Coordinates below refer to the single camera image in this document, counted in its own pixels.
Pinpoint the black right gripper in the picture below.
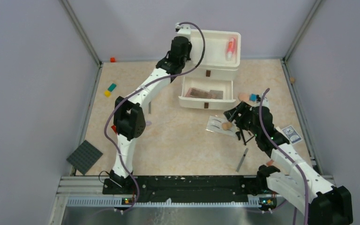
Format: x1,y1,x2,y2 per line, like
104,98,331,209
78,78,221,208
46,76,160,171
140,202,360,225
224,101,260,137

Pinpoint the tan makeup sponge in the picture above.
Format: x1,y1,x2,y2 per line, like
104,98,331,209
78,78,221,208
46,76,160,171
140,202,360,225
222,122,233,130

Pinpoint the grey eyeshadow palette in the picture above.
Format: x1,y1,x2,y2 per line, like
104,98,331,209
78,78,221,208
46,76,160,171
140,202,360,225
210,90,224,99

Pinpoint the white drawer organizer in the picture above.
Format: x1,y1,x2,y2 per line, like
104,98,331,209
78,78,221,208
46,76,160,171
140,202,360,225
178,29,241,110

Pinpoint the pink spray bottle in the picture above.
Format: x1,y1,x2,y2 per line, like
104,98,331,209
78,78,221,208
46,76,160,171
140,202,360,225
225,37,236,61

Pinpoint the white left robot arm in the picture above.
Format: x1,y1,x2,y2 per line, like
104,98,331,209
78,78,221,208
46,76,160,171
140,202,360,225
109,36,192,194

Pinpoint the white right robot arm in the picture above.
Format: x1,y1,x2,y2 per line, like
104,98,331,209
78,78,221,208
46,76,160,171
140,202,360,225
224,101,353,225

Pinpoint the black makeup brush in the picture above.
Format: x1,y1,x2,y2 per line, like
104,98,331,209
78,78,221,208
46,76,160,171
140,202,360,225
238,128,247,146

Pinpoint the round peach makeup puff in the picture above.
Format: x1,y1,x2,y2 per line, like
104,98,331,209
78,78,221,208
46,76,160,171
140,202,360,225
238,92,250,102

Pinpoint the eyebrow stencil sheet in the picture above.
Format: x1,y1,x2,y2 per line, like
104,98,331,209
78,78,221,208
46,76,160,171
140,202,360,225
206,116,238,137

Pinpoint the blue toy cube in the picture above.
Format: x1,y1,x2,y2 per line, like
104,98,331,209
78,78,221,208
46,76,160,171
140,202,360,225
249,94,257,102

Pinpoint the coral pink pencil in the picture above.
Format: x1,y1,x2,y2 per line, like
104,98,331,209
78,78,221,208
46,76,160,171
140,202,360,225
266,160,274,166

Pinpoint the blue playing card box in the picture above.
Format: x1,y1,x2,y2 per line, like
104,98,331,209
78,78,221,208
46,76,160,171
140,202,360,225
282,125,303,144

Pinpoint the teal toy block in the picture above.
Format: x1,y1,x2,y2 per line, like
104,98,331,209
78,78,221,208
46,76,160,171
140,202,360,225
107,83,117,92

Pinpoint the red yellow toy block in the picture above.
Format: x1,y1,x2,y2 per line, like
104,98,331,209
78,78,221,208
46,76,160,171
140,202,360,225
111,125,117,134

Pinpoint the dark grey building baseplate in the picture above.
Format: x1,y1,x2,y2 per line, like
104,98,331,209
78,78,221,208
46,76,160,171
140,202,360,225
66,140,103,175

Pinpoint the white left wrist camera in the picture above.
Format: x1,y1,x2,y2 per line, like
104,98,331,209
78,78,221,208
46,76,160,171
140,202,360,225
175,23,191,40

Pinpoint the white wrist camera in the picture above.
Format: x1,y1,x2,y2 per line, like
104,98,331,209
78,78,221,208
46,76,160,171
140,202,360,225
260,97,270,108
175,23,191,40

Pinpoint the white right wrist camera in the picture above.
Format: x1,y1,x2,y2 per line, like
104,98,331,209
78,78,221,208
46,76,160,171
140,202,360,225
260,97,270,108

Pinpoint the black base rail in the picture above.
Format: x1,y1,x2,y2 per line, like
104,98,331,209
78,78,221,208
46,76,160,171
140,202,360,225
102,175,263,203

